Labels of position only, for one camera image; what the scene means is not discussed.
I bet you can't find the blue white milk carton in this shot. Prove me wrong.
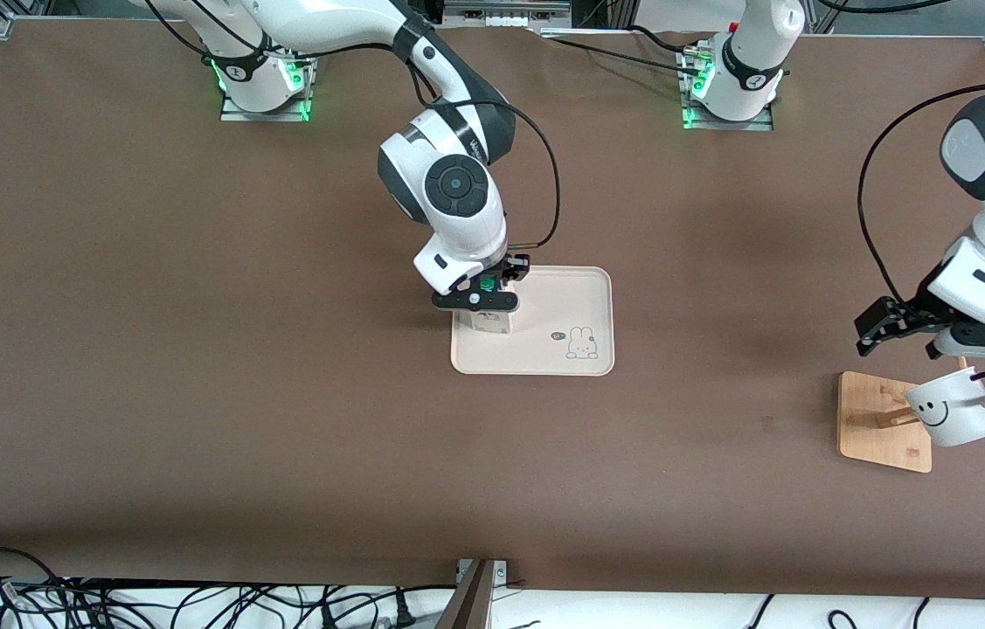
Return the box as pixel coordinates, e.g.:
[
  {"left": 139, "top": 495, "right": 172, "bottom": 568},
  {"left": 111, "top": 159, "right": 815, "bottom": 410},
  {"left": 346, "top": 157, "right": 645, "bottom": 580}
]
[{"left": 466, "top": 273, "right": 514, "bottom": 339}]

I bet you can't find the white smiley mug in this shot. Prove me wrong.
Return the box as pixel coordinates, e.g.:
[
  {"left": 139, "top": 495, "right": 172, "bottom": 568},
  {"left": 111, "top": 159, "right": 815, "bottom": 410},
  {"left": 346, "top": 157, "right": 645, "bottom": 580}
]
[{"left": 905, "top": 367, "right": 985, "bottom": 449}]

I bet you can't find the cream tray with rabbit print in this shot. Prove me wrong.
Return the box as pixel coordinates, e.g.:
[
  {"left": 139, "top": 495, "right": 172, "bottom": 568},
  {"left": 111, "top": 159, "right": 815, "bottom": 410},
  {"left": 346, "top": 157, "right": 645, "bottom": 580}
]
[{"left": 450, "top": 266, "right": 614, "bottom": 377}]

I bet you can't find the wooden mug rack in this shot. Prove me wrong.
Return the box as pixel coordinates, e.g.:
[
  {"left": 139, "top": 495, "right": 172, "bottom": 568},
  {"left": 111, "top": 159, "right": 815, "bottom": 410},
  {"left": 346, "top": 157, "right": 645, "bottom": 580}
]
[{"left": 837, "top": 354, "right": 985, "bottom": 474}]

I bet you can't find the white power strip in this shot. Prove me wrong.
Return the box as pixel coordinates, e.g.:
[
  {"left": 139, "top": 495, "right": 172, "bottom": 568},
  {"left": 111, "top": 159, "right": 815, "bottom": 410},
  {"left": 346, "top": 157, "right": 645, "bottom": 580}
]
[{"left": 444, "top": 0, "right": 572, "bottom": 27}]

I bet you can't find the dark metal bar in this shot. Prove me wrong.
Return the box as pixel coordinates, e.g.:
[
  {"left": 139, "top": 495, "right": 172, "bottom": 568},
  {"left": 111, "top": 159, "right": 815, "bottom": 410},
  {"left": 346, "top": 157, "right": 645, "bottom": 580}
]
[{"left": 435, "top": 559, "right": 495, "bottom": 629}]

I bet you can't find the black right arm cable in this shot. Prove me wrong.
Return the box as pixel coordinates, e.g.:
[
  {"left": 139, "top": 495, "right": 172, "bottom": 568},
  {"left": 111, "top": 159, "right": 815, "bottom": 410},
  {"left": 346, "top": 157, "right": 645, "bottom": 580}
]
[{"left": 409, "top": 61, "right": 561, "bottom": 251}]

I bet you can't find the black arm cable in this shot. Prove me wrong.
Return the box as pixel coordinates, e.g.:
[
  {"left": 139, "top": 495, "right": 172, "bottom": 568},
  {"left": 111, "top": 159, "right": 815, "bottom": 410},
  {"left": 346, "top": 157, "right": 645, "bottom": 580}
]
[
  {"left": 409, "top": 61, "right": 561, "bottom": 251},
  {"left": 857, "top": 80, "right": 985, "bottom": 305}
]

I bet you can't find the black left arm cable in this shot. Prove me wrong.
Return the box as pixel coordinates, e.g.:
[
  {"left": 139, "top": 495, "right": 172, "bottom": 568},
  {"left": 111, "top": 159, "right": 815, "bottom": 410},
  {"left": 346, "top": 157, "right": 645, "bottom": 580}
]
[{"left": 857, "top": 80, "right": 985, "bottom": 305}]

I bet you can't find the black cable on table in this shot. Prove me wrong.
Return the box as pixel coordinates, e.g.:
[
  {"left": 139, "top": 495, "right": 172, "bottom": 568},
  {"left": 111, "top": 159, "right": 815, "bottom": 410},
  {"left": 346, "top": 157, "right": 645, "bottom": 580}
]
[{"left": 536, "top": 26, "right": 703, "bottom": 75}]

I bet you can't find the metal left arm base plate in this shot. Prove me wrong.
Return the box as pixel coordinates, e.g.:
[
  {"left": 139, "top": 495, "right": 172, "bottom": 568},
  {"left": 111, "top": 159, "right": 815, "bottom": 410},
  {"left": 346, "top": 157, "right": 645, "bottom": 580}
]
[{"left": 680, "top": 48, "right": 774, "bottom": 132}]

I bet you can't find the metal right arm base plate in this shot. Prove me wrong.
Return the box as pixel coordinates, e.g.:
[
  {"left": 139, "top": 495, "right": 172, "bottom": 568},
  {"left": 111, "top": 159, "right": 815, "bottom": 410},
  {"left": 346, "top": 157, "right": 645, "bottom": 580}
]
[{"left": 221, "top": 57, "right": 311, "bottom": 123}]

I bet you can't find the small metal table bracket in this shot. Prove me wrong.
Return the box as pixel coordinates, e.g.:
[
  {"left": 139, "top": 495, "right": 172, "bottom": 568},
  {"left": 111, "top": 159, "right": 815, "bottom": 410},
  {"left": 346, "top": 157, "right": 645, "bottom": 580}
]
[{"left": 455, "top": 559, "right": 509, "bottom": 584}]

